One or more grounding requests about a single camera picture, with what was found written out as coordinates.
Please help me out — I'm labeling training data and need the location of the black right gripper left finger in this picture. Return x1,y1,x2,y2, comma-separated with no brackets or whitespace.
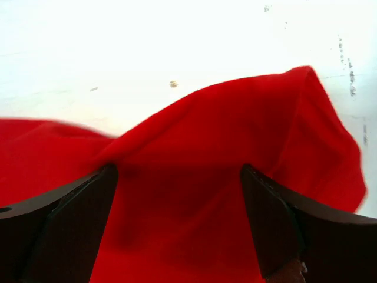
1,164,118,283

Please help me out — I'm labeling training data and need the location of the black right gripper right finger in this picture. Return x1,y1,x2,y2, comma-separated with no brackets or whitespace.
240,165,376,282

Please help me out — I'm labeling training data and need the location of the red t-shirt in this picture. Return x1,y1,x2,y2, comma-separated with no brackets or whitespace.
1,66,366,282

